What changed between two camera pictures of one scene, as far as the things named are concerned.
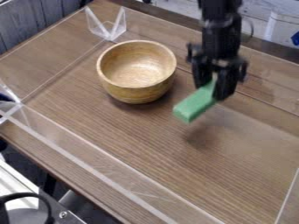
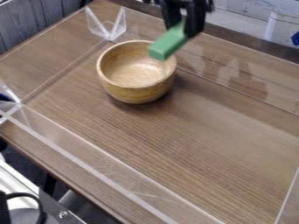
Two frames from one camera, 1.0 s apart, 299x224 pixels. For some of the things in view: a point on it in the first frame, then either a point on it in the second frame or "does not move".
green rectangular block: x=197 y=102 -> x=173 y=41
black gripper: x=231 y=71 -> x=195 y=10
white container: x=281 y=24 does not move
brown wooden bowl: x=135 y=70 does not move
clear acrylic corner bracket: x=107 y=30 does not move
